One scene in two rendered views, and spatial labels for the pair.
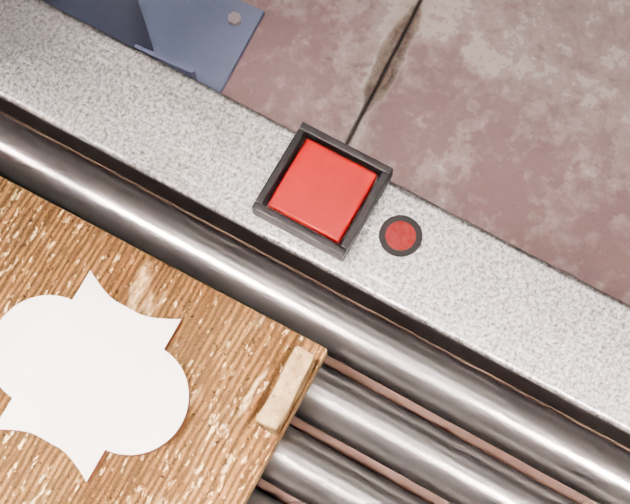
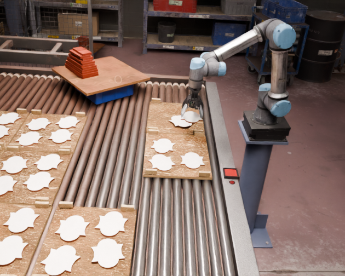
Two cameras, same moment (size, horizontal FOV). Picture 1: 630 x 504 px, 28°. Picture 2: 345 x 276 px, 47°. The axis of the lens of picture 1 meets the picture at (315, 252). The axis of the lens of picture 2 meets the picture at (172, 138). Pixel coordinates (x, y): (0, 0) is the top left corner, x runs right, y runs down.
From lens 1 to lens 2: 1.55 m
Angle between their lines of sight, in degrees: 51
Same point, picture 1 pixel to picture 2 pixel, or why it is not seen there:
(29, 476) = (177, 160)
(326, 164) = (234, 172)
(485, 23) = not seen: outside the picture
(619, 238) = not seen: outside the picture
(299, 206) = (226, 171)
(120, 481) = (182, 166)
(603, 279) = not seen: outside the picture
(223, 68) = (257, 245)
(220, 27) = (263, 241)
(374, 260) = (226, 180)
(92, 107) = (222, 154)
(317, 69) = (270, 260)
